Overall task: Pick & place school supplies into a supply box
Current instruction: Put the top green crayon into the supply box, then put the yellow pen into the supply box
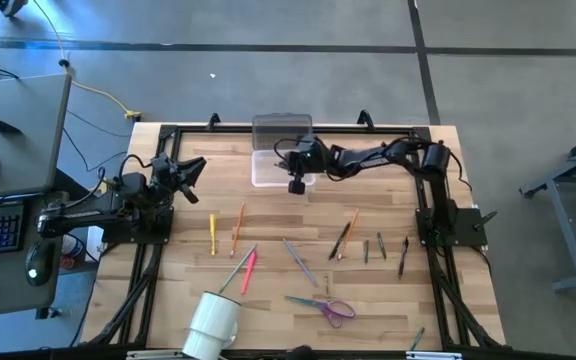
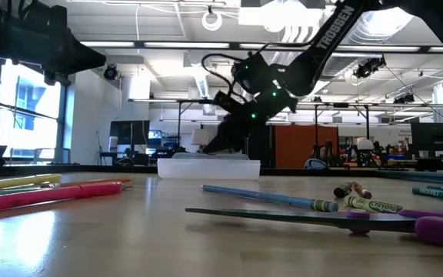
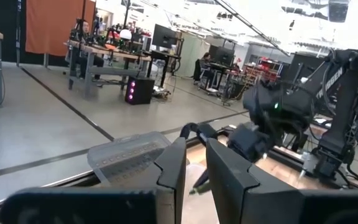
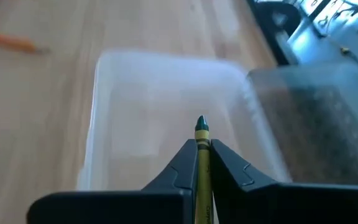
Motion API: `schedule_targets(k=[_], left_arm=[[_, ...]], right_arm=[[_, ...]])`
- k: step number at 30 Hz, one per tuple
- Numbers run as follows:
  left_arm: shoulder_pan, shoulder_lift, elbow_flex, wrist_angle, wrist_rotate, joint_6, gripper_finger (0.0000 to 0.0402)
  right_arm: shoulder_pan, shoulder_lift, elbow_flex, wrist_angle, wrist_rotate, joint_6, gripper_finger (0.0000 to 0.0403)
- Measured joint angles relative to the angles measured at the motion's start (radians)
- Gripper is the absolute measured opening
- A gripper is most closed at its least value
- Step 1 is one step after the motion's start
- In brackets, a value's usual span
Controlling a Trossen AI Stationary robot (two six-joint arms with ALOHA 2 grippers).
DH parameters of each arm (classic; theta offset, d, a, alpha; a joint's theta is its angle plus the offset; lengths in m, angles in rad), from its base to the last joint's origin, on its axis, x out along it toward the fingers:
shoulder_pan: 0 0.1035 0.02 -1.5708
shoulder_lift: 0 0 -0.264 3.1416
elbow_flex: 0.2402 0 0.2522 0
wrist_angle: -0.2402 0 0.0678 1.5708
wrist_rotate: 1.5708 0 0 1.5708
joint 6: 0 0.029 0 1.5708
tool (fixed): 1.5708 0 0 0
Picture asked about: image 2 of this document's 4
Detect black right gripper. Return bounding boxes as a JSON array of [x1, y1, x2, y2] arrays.
[[204, 90, 299, 154]]

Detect black ceiling camera rig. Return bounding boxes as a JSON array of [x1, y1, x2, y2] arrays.
[[354, 55, 387, 79]]

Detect orange pencil with eraser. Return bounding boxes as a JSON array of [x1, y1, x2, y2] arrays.
[[40, 177, 132, 189]]

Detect yellow-green crayon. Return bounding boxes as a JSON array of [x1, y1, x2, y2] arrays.
[[343, 195, 403, 215]]

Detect ceiling light strip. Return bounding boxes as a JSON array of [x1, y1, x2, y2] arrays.
[[81, 41, 135, 48], [144, 42, 230, 49]]

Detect black computer monitor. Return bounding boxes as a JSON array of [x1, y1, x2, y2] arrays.
[[109, 120, 151, 146], [411, 122, 443, 152]]

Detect clear plastic supply box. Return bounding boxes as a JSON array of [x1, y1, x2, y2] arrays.
[[157, 152, 261, 180]]

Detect black ceiling camera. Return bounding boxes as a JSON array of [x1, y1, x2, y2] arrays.
[[103, 64, 119, 81]]

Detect white lamp shade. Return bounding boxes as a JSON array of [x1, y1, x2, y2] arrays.
[[190, 128, 210, 146]]

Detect yellow highlighter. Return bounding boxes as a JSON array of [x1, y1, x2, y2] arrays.
[[0, 173, 63, 191]]

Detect teal marker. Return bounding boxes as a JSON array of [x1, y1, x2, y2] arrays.
[[411, 186, 443, 202]]

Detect orange partition panel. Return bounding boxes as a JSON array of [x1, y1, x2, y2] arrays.
[[274, 125, 339, 169]]

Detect pink highlighter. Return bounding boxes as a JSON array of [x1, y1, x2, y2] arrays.
[[0, 181, 123, 214]]

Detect purple handled scissors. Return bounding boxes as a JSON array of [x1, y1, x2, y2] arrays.
[[185, 207, 443, 253]]

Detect black cable loop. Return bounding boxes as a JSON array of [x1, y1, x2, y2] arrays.
[[201, 52, 245, 103]]

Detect red-brown crayon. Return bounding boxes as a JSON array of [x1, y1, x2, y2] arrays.
[[351, 181, 373, 200]]

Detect black crayon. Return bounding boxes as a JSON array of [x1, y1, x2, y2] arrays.
[[333, 181, 355, 199]]

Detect black metal stand frame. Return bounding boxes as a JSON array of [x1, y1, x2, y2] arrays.
[[298, 102, 371, 159]]

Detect light blue coloured pencil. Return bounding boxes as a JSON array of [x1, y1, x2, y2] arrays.
[[201, 184, 339, 213]]

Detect white ceiling ring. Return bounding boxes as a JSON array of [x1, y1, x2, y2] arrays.
[[201, 10, 223, 32]]

